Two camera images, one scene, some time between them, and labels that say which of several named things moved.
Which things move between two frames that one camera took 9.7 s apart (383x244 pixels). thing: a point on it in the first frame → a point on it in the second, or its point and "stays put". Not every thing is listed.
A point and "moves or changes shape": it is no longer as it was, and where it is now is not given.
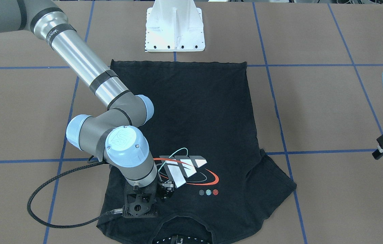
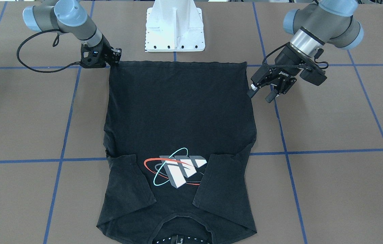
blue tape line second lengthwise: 65,141 stays put
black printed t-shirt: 201,137 moves or changes shape
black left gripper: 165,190 → 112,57
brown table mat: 315,70 stays put
